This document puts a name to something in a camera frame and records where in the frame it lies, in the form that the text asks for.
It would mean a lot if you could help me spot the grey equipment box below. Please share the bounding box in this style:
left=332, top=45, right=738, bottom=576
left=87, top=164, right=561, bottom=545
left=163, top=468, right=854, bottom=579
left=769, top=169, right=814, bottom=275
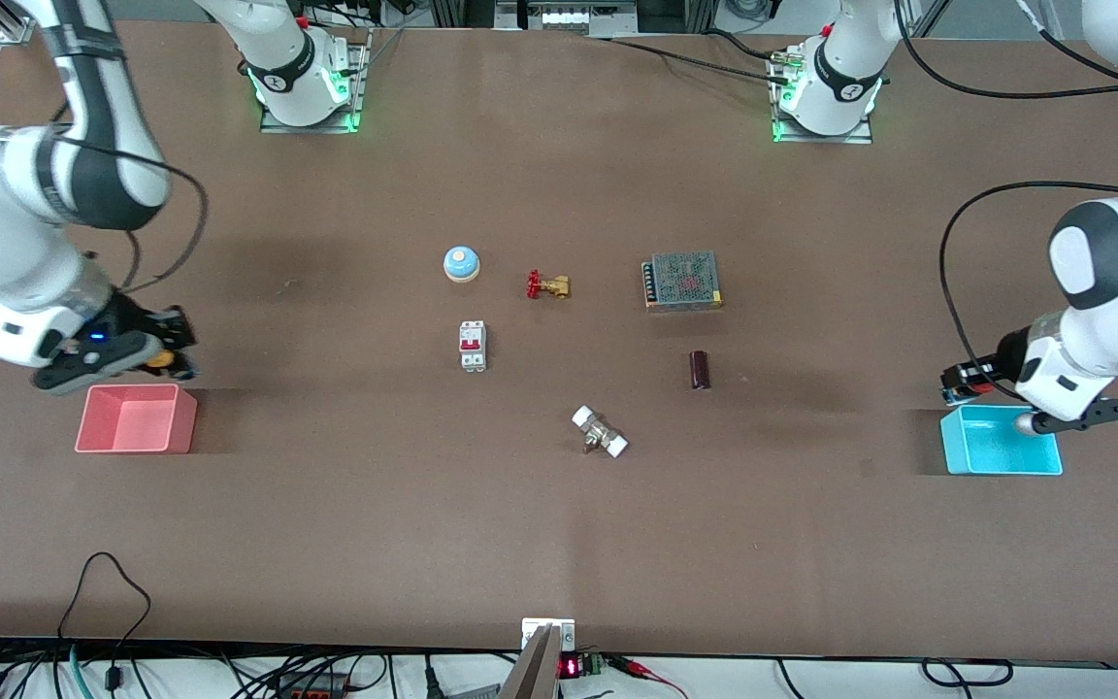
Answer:
left=494, top=0, right=640, bottom=36

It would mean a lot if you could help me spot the white pipe valve fitting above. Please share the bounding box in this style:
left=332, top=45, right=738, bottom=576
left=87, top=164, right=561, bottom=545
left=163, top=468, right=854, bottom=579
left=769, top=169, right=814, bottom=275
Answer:
left=571, top=405, right=630, bottom=459

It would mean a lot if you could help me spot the red alligator clip lead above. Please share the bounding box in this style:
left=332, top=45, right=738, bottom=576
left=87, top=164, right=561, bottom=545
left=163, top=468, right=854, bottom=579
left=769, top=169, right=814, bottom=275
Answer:
left=609, top=655, right=688, bottom=699

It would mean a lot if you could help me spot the aluminium frame profile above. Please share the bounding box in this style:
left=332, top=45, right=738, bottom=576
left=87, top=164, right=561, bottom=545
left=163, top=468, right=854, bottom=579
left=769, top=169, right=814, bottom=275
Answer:
left=0, top=0, right=36, bottom=45

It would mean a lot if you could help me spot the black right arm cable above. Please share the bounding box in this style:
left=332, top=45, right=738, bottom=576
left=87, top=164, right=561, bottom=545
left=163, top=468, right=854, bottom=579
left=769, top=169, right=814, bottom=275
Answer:
left=52, top=97, right=210, bottom=294

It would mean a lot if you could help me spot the black looped cable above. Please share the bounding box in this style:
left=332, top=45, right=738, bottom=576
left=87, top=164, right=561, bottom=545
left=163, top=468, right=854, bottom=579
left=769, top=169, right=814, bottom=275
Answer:
left=55, top=550, right=153, bottom=699

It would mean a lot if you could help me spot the metal mesh power supply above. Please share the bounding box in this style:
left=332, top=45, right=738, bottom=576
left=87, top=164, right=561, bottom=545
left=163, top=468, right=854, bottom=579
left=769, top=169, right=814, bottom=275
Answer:
left=642, top=250, right=724, bottom=313

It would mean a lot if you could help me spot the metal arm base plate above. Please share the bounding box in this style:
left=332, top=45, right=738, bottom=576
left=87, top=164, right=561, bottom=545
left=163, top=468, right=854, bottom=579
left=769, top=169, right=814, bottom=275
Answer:
left=773, top=49, right=874, bottom=146
left=260, top=29, right=368, bottom=135

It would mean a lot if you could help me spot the green cable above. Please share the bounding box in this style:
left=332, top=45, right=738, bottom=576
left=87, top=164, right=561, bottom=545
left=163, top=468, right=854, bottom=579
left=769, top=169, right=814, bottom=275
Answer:
left=67, top=644, right=96, bottom=699

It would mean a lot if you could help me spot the cyan plastic box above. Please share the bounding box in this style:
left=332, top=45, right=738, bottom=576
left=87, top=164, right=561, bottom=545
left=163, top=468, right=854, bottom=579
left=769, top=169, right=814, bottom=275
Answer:
left=940, top=405, right=1064, bottom=477

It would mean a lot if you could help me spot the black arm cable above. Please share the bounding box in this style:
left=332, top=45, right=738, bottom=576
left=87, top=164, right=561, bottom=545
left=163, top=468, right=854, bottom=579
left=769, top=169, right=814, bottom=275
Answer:
left=52, top=97, right=210, bottom=294
left=893, top=0, right=1118, bottom=402

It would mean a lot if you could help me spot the black table cable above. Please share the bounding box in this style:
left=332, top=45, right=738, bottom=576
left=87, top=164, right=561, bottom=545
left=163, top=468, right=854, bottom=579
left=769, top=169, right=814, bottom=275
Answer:
left=703, top=27, right=798, bottom=65
left=606, top=35, right=793, bottom=81

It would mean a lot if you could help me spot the grey camera mount bar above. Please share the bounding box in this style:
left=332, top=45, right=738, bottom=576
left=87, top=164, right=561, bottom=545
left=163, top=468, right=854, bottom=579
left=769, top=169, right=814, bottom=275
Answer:
left=498, top=624, right=562, bottom=699

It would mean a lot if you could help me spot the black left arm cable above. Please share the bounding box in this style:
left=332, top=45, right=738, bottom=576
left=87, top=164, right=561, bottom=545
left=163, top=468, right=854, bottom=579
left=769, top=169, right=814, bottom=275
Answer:
left=893, top=0, right=1118, bottom=402

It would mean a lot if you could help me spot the pink plastic box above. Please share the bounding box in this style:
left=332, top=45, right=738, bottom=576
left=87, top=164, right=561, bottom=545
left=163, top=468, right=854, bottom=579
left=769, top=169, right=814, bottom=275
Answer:
left=75, top=383, right=198, bottom=454

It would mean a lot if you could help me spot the black coiled cable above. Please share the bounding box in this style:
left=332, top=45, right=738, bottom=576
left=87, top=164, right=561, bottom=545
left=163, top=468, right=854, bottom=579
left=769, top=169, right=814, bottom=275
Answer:
left=921, top=657, right=1015, bottom=689

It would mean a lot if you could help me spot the white mount bracket plate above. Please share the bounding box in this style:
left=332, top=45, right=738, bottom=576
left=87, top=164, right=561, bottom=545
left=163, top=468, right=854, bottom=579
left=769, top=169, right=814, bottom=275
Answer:
left=520, top=617, right=577, bottom=652

